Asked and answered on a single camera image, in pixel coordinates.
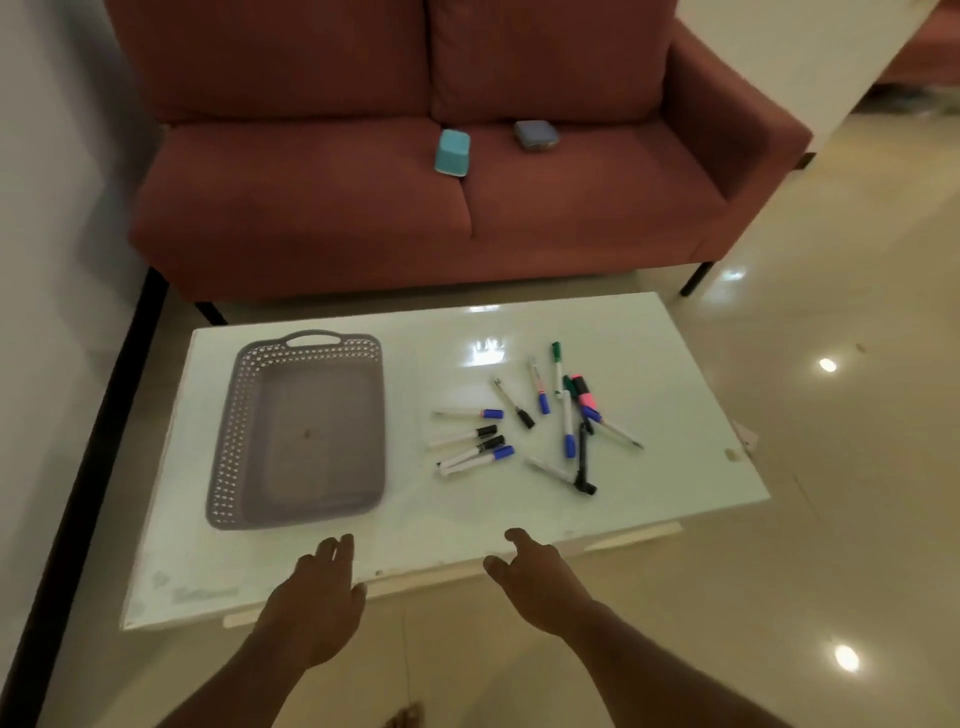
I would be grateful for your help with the person's left hand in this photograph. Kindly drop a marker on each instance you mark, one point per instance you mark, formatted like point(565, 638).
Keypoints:
point(315, 607)

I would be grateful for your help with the black baseboard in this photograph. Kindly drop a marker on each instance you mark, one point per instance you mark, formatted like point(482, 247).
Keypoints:
point(75, 525)

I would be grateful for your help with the pink highlighter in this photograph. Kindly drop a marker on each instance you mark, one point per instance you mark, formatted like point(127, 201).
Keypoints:
point(589, 409)

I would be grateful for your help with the white table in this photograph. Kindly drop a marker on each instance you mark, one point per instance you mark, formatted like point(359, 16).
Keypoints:
point(420, 360)

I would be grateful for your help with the blue-grey plastic box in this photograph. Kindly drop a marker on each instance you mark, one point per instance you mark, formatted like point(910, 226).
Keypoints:
point(536, 135)

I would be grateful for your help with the red sofa back cushion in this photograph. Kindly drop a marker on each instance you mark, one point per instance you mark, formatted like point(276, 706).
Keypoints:
point(555, 60)
point(270, 60)

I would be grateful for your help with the red fabric sofa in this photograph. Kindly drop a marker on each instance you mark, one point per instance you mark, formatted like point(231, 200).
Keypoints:
point(922, 45)
point(300, 210)

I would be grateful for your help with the person's right hand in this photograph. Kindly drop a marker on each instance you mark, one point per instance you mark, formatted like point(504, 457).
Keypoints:
point(544, 592)

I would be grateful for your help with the teal box with white lid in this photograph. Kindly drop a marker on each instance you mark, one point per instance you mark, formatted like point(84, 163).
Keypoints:
point(452, 154)

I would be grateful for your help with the person's bare foot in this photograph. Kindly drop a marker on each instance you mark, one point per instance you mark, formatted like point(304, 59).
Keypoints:
point(405, 716)

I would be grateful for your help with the white marker green cap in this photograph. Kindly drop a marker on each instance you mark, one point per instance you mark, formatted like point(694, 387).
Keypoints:
point(556, 352)

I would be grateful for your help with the grey perforated plastic basket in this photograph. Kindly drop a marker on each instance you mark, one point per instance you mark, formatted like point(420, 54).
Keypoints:
point(300, 435)

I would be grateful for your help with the white marker black cap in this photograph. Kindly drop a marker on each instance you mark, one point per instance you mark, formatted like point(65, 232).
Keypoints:
point(486, 430)
point(491, 442)
point(526, 418)
point(547, 469)

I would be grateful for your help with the person's right forearm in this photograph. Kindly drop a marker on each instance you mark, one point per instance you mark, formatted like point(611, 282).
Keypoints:
point(660, 675)

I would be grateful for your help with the red label marker blue cap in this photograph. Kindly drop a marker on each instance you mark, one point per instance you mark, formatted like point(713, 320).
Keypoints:
point(543, 403)

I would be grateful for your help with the slim white marker blue cap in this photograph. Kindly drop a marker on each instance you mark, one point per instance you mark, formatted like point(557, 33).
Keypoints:
point(622, 435)

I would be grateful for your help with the black pen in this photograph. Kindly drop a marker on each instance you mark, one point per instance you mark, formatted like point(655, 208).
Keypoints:
point(583, 457)

